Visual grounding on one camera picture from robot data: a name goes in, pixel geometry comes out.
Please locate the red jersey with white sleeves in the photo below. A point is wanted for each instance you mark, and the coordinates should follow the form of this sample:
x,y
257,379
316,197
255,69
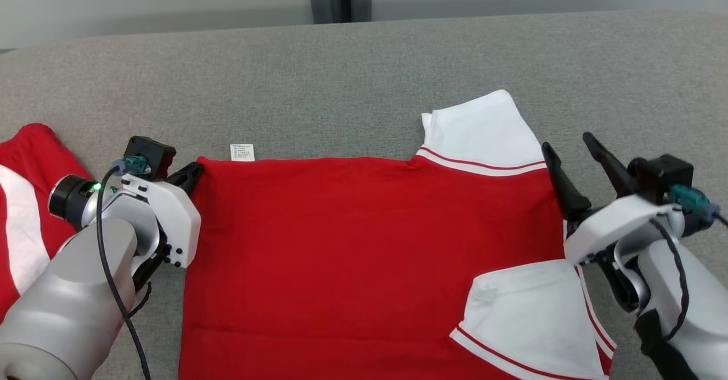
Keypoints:
x,y
341,255

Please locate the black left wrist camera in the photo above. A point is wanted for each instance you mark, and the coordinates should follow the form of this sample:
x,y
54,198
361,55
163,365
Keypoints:
x,y
156,152

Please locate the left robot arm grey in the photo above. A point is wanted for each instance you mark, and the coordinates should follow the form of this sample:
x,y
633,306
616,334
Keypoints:
x,y
62,312

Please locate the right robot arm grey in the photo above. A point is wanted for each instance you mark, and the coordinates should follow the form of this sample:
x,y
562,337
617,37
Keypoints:
x,y
705,300

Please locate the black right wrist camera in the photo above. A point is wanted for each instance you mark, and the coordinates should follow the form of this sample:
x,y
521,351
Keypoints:
x,y
662,175

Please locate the red shorts with white stripe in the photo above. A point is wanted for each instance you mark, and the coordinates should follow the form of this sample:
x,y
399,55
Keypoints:
x,y
34,158

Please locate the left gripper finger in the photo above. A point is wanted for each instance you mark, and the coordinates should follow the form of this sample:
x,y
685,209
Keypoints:
x,y
190,175

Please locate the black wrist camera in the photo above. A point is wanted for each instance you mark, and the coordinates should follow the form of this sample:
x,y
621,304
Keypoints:
x,y
156,152
662,175

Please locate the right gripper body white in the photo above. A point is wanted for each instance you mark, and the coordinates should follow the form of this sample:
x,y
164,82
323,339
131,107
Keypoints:
x,y
608,226

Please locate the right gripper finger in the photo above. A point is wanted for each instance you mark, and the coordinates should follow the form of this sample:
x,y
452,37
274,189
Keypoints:
x,y
566,189
614,169

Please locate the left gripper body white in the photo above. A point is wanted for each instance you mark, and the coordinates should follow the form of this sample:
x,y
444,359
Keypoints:
x,y
176,221

